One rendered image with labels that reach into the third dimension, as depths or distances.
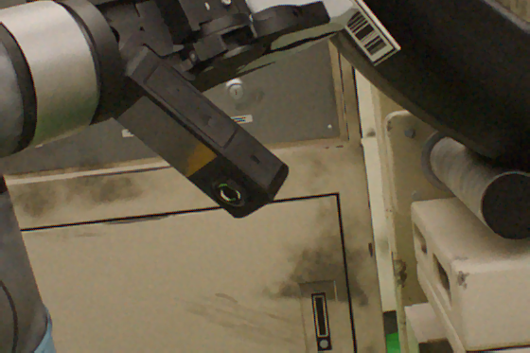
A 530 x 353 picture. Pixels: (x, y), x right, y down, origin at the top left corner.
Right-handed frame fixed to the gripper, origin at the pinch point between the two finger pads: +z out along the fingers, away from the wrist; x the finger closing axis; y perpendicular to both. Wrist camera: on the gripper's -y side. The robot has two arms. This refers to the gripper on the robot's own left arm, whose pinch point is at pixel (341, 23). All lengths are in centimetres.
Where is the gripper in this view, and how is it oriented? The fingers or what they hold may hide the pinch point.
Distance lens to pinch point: 81.5
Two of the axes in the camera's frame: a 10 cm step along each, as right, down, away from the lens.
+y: -4.2, -9.0, 1.3
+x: -5.2, 3.6, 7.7
